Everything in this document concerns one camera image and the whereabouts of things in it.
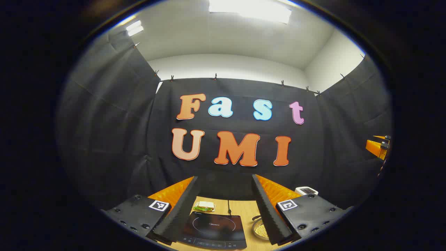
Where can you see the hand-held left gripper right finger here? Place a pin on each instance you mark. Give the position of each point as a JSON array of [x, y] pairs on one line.
[[268, 212]]

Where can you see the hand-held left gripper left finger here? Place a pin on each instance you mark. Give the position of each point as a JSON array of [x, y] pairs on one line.
[[181, 212]]

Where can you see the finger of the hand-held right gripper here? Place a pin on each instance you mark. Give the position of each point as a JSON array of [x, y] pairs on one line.
[[381, 137], [375, 148]]

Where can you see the black induction cooktop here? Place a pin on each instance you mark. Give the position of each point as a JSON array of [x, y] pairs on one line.
[[212, 230]]

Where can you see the sandwich on small plate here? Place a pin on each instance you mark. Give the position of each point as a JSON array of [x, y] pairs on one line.
[[204, 206]]

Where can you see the white toaster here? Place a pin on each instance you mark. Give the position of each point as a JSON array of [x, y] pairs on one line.
[[306, 190]]

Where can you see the row of small cloth clips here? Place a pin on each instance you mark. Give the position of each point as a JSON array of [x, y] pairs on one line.
[[215, 76]]

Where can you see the ceiling light panel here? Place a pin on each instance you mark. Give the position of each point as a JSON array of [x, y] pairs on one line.
[[134, 28], [251, 9]]

